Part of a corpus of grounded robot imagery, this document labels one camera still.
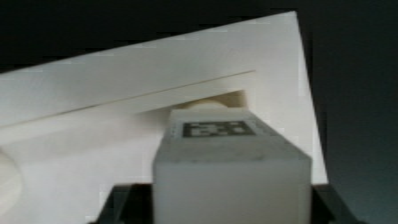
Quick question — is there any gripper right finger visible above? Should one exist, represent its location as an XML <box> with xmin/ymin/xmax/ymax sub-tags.
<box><xmin>310</xmin><ymin>184</ymin><xmax>363</xmax><ymax>224</ymax></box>

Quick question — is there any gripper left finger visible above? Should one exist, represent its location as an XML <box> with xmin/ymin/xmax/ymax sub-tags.
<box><xmin>90</xmin><ymin>184</ymin><xmax>155</xmax><ymax>224</ymax></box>

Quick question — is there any white leg with tag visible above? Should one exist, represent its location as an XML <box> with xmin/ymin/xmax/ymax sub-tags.
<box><xmin>154</xmin><ymin>100</ymin><xmax>312</xmax><ymax>224</ymax></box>

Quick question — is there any white square tabletop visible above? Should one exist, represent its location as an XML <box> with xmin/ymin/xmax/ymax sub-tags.
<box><xmin>0</xmin><ymin>13</ymin><xmax>324</xmax><ymax>224</ymax></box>

